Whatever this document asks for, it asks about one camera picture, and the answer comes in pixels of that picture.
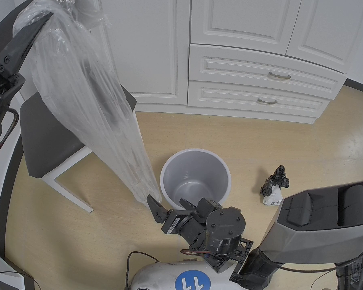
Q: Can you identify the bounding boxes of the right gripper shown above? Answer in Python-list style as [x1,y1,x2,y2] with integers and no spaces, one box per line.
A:
[146,194,211,248]

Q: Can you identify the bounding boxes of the clear plastic bag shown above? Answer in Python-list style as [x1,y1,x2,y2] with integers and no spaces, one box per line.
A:
[13,0,163,208]

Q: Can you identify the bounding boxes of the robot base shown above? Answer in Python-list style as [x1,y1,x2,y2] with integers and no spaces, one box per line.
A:
[130,259,241,290]

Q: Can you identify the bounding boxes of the pale grey trash bin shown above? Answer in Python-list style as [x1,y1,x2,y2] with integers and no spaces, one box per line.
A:
[160,149,232,212]

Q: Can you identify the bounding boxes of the crumpled black plastic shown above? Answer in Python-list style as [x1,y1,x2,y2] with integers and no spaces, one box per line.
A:
[260,164,291,197]

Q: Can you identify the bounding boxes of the white chair dark grey cushions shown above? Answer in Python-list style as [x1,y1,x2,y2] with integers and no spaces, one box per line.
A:
[0,0,137,214]

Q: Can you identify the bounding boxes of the white printed wrapper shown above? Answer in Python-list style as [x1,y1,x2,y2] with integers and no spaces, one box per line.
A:
[262,185,285,207]

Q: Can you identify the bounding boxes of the white wardrobe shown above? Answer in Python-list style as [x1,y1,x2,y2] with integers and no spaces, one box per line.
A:
[11,0,363,125]

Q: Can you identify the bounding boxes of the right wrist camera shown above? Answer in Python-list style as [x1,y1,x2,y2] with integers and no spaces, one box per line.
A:
[195,198,223,223]

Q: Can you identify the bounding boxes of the black cable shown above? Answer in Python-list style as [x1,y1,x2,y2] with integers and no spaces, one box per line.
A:
[274,246,363,273]
[0,270,34,285]
[125,251,161,290]

